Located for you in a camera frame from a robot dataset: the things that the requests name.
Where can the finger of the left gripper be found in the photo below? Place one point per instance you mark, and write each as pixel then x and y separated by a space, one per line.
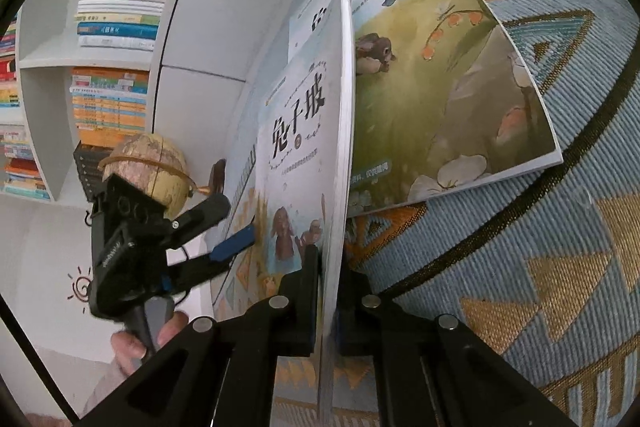
pixel 207 214
pixel 183 276

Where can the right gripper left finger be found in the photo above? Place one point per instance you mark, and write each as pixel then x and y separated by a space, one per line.
pixel 244 351

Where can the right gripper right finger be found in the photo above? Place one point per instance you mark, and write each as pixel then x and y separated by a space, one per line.
pixel 408 353

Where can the rabbit hill book brown rabbit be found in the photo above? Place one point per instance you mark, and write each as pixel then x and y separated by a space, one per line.
pixel 295 194

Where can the rabbit hill book meadow cover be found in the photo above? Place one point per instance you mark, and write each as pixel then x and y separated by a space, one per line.
pixel 444 100

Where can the white bookshelf with books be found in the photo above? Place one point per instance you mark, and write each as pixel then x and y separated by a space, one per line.
pixel 78 78

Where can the yellow desk globe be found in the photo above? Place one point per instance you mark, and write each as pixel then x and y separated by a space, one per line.
pixel 158 168

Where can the patterned blue woven table mat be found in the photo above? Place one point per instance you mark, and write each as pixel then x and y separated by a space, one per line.
pixel 545 268

